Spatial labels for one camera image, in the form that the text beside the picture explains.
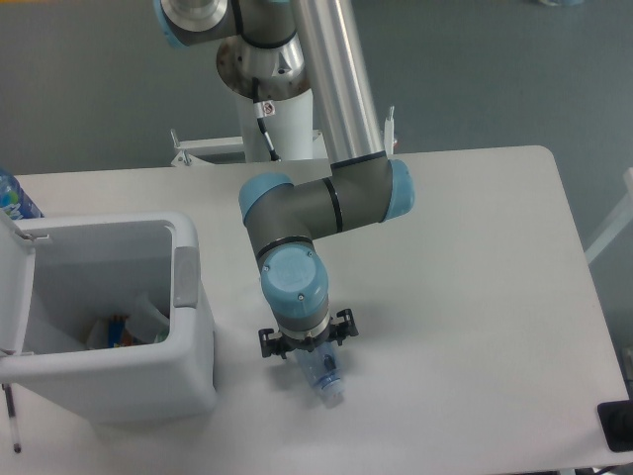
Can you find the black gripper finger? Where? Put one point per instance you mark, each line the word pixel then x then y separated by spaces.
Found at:
pixel 342 326
pixel 272 343

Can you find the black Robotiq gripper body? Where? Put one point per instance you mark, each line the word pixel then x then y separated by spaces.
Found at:
pixel 310 339

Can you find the clear crushed plastic bottle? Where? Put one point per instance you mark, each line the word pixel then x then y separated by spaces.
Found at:
pixel 322 372

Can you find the white paper wrapper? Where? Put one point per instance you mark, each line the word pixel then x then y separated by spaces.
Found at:
pixel 146 323

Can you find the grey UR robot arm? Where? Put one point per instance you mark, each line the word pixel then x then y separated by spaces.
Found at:
pixel 365 186

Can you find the white plastic trash can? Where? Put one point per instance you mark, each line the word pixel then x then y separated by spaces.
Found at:
pixel 62 279

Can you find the blue snack packet in bin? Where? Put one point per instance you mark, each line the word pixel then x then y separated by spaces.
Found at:
pixel 117 333

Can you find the black and white pen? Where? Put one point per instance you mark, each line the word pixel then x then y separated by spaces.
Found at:
pixel 12 417

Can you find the black device at table edge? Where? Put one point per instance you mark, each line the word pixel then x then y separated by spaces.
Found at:
pixel 616 421

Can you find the blue labelled water bottle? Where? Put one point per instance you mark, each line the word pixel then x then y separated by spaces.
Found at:
pixel 15 202

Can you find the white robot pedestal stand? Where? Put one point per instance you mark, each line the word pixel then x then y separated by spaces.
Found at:
pixel 277 133

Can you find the white frame bar right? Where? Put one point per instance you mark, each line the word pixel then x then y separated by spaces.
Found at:
pixel 613 224

